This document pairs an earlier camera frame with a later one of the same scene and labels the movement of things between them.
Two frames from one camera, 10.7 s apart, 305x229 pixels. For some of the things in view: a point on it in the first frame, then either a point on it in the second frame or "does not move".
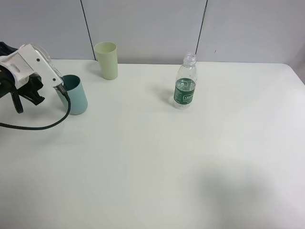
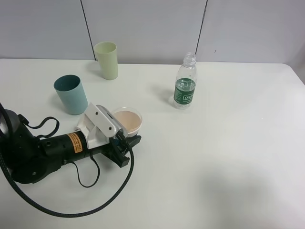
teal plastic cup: x=74 y=88 does not move
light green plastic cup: x=107 y=53 does not move
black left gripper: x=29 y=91 to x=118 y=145
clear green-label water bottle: x=186 y=81 does not move
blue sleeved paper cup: x=46 y=57 to x=130 y=119
